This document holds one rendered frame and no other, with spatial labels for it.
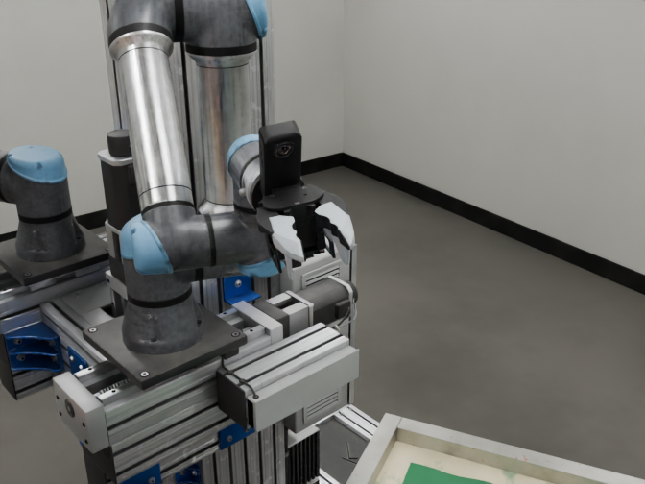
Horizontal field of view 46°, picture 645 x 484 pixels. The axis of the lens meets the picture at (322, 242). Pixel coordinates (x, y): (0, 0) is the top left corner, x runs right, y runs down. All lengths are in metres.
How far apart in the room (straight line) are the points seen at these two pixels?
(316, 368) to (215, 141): 0.49
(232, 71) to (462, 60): 3.81
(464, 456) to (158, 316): 0.69
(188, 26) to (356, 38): 4.56
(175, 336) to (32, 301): 0.51
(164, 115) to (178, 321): 0.42
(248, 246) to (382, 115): 4.60
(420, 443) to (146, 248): 0.82
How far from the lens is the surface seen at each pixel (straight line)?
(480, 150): 4.98
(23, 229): 1.80
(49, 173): 1.74
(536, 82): 4.63
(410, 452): 1.63
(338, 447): 2.79
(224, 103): 1.26
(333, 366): 1.51
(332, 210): 0.84
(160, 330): 1.37
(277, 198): 0.88
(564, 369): 3.72
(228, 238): 1.05
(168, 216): 1.06
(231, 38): 1.23
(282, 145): 0.85
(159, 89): 1.14
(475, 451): 1.61
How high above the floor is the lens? 2.01
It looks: 25 degrees down
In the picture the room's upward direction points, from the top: straight up
